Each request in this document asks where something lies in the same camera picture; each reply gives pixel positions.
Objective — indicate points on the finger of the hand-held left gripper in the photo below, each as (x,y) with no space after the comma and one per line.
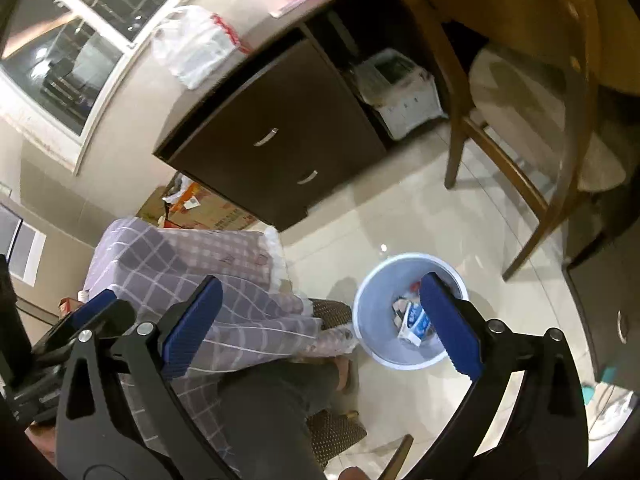
(97,310)

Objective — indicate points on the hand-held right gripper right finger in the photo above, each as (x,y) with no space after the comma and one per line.
(450,325)

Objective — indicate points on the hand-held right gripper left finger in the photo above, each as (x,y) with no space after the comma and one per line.
(192,327)

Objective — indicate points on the blue white carton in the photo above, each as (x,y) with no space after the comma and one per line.
(415,325)

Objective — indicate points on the beige wrapper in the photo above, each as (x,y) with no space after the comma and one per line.
(402,307)

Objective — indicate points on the pale blue trash bin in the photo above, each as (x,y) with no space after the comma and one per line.
(372,320)

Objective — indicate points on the person's right hand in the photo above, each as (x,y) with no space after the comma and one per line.
(354,474)

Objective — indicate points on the red cardboard box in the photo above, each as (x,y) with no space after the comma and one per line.
(70,304)

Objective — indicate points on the purple checked tablecloth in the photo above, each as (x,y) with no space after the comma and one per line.
(150,260)

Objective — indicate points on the person's leg dark trousers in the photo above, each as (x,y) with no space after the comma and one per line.
(270,410)

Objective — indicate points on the orange sided cardboard box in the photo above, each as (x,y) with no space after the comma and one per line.
(215,215)

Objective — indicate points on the brown woven seat stool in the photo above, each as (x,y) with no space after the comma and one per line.
(335,435)

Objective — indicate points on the teal plastic item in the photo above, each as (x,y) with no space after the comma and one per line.
(610,376)

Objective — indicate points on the wooden chair cream cushion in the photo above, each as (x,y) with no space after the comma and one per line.
(460,125)

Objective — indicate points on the dark wooden drawer cabinet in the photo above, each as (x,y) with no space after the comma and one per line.
(260,110)

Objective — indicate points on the white storage box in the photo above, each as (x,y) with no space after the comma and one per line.
(400,95)

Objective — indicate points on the white framed sliding window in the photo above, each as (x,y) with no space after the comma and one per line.
(65,60)

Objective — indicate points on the white plastic bag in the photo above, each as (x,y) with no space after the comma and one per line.
(197,50)

